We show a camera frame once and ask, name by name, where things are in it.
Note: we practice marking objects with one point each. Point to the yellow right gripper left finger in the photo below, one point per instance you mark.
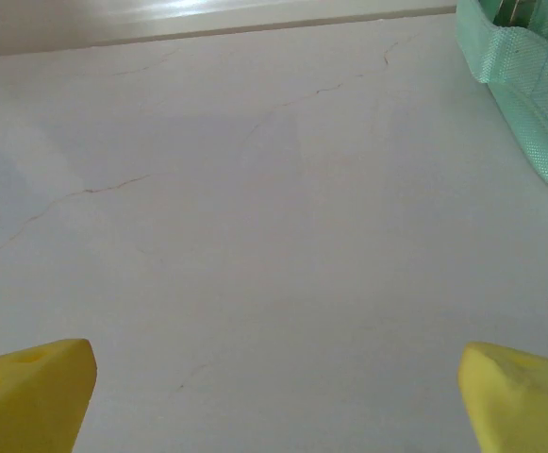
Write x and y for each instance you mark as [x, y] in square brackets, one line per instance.
[28, 401]

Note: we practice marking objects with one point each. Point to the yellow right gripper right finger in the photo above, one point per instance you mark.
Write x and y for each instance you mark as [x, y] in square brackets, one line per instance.
[523, 406]

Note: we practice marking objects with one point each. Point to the mint green zippered case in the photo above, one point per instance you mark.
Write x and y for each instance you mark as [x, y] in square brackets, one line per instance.
[514, 61]

